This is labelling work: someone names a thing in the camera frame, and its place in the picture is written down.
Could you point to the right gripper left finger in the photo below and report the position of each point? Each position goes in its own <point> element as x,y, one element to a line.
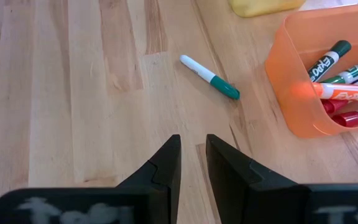
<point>165,180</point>

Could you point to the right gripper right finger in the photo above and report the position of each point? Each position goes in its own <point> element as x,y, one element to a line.
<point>238,193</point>

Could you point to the red Expo marker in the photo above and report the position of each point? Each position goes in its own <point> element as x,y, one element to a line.
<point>332,105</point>
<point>353,118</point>

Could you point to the orange Expo marker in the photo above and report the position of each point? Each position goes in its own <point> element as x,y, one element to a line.
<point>346,92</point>

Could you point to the dark green Expo marker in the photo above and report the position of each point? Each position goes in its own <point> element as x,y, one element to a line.
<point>325,65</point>

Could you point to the orange translucent plastic bin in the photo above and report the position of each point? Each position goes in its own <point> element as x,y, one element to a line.
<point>291,93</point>

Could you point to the green cap white marker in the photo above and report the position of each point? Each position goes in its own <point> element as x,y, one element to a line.
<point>197,70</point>

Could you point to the yellow translucent plastic bin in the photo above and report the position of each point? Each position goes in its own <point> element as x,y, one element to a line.
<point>259,7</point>

